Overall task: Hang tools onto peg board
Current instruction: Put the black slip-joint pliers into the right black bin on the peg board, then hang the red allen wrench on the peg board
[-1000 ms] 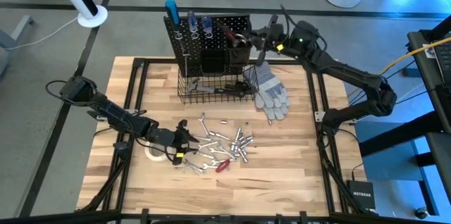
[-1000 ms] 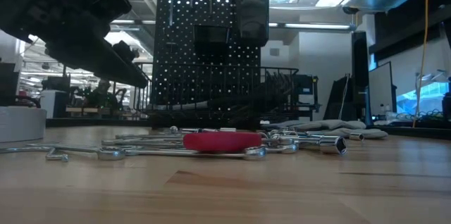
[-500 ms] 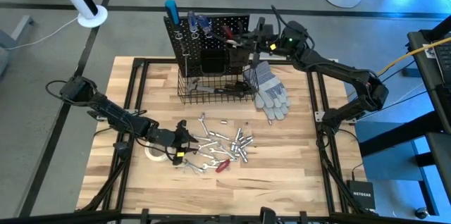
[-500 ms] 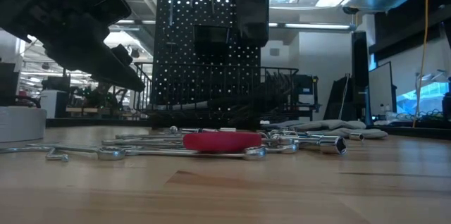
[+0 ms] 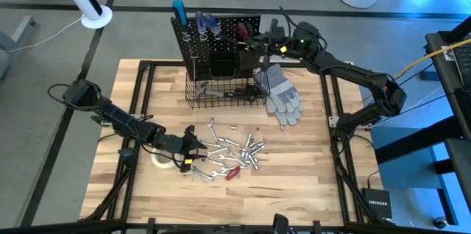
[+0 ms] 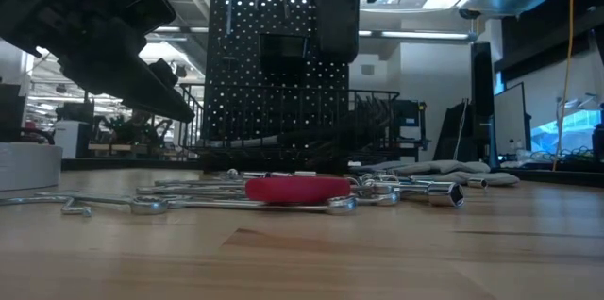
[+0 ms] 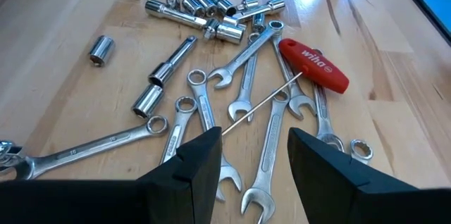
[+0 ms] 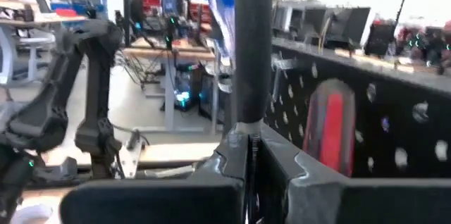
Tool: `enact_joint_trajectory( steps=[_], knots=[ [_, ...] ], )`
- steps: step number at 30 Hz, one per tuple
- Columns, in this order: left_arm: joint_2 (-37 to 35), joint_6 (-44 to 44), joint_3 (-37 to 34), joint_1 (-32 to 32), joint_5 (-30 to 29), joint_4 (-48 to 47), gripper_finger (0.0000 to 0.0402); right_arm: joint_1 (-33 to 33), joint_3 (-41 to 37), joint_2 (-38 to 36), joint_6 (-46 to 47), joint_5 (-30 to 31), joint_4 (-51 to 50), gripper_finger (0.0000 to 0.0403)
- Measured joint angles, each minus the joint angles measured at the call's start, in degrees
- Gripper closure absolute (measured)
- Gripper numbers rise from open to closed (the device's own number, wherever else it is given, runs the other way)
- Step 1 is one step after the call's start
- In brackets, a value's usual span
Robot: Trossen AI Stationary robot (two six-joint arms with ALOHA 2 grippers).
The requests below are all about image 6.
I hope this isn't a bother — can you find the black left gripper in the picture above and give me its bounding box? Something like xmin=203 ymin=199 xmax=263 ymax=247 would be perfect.
xmin=0 ymin=0 xmax=196 ymax=125

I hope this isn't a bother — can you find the black metal peg board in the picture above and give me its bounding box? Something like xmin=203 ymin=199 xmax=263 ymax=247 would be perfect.
xmin=203 ymin=0 xmax=361 ymax=172

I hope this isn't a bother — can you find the tall black plastic bin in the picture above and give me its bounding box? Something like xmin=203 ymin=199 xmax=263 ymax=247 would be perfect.
xmin=314 ymin=0 xmax=361 ymax=64

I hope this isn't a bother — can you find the white and black box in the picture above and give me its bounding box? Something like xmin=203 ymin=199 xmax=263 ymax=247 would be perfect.
xmin=52 ymin=120 xmax=91 ymax=159

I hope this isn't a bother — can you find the black column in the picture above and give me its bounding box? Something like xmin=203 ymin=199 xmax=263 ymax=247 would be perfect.
xmin=470 ymin=41 xmax=495 ymax=164

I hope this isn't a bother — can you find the black wire basket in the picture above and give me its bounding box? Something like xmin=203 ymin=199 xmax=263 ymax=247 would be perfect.
xmin=176 ymin=83 xmax=401 ymax=169

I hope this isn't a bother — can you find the grey striped work glove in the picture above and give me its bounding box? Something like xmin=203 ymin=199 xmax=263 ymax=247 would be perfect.
xmin=410 ymin=171 xmax=520 ymax=187
xmin=351 ymin=158 xmax=492 ymax=176

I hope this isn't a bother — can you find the short black plastic bin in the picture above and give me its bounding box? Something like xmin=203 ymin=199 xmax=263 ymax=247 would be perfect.
xmin=258 ymin=33 xmax=310 ymax=77

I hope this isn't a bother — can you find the red-handled driver tool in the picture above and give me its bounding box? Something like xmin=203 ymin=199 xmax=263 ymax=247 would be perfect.
xmin=244 ymin=175 xmax=353 ymax=205

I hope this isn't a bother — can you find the black equipment cart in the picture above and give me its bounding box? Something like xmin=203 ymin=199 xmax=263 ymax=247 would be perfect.
xmin=395 ymin=99 xmax=430 ymax=162

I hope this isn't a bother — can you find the yellow cable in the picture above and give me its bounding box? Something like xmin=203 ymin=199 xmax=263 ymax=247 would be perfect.
xmin=558 ymin=0 xmax=576 ymax=172

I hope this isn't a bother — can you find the black leaning board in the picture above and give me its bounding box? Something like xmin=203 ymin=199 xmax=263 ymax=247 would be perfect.
xmin=432 ymin=99 xmax=473 ymax=162

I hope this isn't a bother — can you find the white tape roll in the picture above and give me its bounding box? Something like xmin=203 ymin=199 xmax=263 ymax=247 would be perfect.
xmin=0 ymin=142 xmax=64 ymax=192

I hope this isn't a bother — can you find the white panel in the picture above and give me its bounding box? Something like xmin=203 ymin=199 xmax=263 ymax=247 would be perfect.
xmin=493 ymin=81 xmax=533 ymax=156

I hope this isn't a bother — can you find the long chrome tubular socket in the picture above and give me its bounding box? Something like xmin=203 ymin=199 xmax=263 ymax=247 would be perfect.
xmin=351 ymin=180 xmax=466 ymax=208

